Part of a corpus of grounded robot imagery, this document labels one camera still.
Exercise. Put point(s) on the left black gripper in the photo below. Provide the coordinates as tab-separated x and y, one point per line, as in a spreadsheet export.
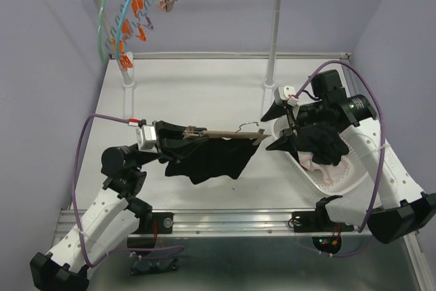
165	130

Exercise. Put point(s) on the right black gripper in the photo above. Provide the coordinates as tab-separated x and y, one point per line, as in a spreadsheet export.
286	143

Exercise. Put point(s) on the black shorts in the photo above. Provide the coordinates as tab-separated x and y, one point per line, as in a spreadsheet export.
323	142
215	158

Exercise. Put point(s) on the pink plastic bag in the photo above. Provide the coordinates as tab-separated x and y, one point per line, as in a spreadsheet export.
330	173

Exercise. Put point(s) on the green clip hanger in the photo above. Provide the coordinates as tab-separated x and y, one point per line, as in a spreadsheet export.
104	27

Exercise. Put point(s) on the blue clip hanger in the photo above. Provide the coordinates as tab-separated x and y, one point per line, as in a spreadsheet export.
134	23

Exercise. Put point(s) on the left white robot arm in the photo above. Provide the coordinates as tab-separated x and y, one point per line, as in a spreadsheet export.
116	210

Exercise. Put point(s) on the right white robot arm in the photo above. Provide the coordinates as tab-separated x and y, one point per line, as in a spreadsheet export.
398	205

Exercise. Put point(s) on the white clothes rack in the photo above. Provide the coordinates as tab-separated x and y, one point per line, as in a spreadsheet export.
129	84

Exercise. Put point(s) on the white perforated plastic basket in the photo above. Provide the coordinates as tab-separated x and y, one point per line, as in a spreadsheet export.
348	179

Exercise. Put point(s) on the black eyeglasses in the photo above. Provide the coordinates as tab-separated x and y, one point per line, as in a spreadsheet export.
154	269

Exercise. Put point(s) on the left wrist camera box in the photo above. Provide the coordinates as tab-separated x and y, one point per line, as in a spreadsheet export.
146	134

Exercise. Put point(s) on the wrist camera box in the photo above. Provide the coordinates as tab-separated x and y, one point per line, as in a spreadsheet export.
146	134
285	96

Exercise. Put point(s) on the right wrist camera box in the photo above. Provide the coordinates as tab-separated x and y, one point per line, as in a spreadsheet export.
285	96

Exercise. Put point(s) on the aluminium mounting rail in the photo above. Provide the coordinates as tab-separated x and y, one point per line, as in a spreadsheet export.
190	223

